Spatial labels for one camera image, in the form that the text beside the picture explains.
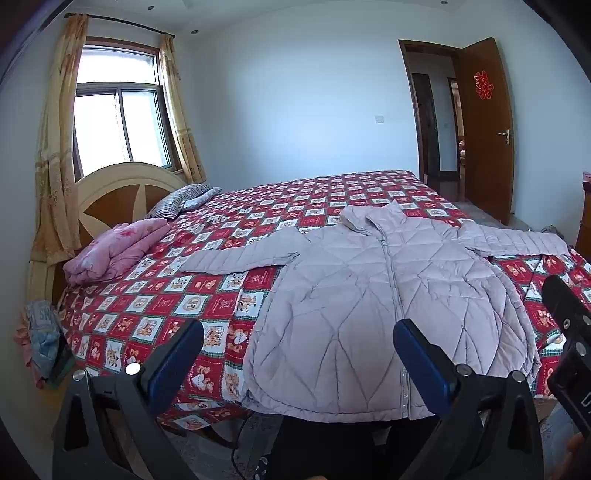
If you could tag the red paper door decoration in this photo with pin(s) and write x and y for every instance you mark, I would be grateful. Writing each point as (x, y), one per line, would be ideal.
(483, 84)

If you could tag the pink folded quilt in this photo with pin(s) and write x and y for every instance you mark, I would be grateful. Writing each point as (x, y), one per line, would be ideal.
(111, 249)

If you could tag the wooden bed headboard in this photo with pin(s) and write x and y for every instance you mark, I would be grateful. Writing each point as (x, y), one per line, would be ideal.
(106, 184)

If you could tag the wooden cabinet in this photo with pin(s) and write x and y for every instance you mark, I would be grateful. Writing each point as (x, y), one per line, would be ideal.
(584, 217)

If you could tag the window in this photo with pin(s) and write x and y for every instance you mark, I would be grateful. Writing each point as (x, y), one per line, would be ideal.
(120, 120)

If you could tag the pile of clothes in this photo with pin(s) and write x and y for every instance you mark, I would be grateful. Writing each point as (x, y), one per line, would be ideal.
(41, 341)

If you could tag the long beige curtain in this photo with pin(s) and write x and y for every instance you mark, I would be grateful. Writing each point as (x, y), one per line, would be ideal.
(55, 161)

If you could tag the striped pillow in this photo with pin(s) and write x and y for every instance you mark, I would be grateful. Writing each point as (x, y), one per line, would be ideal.
(178, 201)

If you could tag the black curtain rod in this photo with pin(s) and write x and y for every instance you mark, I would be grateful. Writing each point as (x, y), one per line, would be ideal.
(124, 23)

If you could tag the brown door frame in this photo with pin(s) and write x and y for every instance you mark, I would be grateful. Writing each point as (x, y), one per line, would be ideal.
(411, 92)

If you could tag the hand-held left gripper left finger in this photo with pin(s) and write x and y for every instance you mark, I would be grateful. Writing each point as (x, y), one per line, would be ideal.
(175, 364)

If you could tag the red checkered bed sheet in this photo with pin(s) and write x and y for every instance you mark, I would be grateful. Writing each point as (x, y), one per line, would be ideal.
(207, 258)

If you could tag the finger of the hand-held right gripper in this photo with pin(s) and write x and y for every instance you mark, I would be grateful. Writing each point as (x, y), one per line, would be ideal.
(563, 300)

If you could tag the person's dark pants legs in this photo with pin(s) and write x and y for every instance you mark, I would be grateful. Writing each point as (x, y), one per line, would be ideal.
(332, 447)

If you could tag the light pink quilted jacket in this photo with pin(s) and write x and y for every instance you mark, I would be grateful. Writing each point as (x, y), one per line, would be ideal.
(346, 300)

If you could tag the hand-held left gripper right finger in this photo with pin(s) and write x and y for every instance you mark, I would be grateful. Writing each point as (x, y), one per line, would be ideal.
(420, 364)

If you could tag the brown wooden door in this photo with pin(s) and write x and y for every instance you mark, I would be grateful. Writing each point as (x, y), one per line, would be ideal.
(487, 161)

